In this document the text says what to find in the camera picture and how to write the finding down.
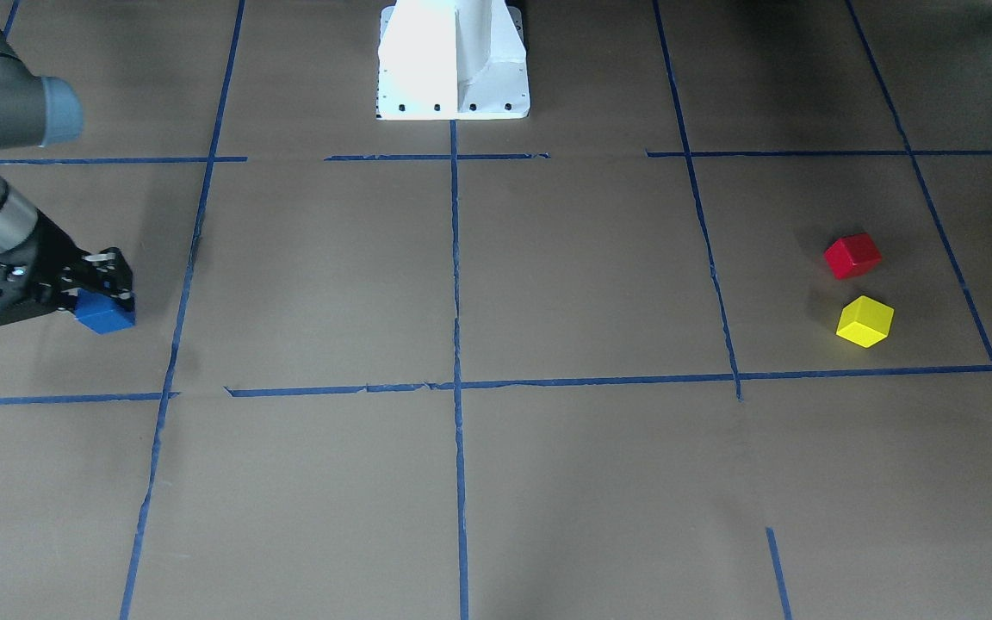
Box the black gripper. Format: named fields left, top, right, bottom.
left=0, top=214, right=135, bottom=326

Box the blue wooden block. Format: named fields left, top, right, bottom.
left=72, top=289, right=135, bottom=335

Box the red wooden block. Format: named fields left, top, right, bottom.
left=822, top=232, right=883, bottom=280

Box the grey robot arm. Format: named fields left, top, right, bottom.
left=0, top=28, right=135, bottom=334

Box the yellow wooden block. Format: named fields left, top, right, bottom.
left=835, top=295, right=895, bottom=348

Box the white pedestal column base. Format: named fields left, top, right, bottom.
left=375, top=1, right=531, bottom=121

